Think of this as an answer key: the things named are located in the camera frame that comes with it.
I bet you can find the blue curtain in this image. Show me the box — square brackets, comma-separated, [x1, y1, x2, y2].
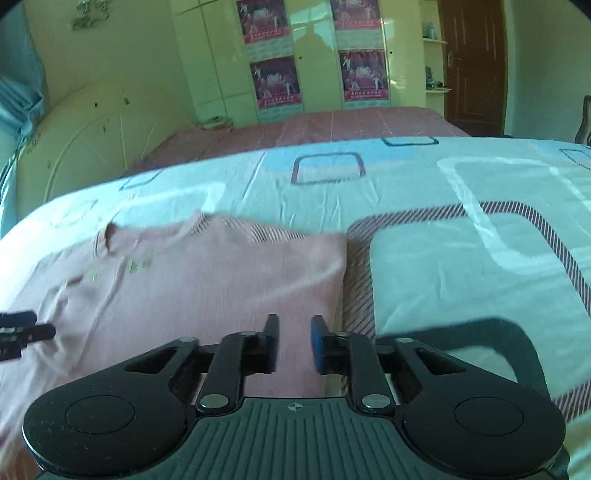
[0, 2, 48, 232]

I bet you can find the pink shirt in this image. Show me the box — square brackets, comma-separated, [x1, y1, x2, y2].
[0, 211, 348, 444]

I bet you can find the cream corner shelf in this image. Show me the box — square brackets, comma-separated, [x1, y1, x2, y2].
[421, 9, 452, 118]

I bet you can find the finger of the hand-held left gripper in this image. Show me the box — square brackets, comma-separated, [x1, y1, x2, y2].
[0, 311, 38, 326]
[0, 324, 57, 361]

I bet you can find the pink striped bed sheet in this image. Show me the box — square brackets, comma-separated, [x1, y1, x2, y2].
[121, 107, 472, 180]

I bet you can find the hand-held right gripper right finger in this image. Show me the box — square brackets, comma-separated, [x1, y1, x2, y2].
[310, 315, 467, 416]

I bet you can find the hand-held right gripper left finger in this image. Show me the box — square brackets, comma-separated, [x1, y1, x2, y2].
[124, 315, 280, 416]

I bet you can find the cream wardrobe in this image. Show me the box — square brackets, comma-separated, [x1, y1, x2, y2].
[172, 0, 428, 126]

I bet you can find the cream bed headboard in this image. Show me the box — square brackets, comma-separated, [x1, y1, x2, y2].
[16, 78, 195, 209]

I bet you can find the light blue patterned blanket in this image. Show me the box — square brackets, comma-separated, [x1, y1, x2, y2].
[0, 136, 591, 480]

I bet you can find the wall poster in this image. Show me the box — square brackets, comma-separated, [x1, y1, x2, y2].
[331, 0, 382, 33]
[250, 57, 304, 112]
[236, 0, 290, 45]
[338, 49, 389, 102]

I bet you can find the silver wall decoration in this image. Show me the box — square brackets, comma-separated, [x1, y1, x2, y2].
[71, 0, 112, 31]

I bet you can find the brown wooden door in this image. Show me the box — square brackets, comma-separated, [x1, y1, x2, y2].
[438, 0, 509, 137]

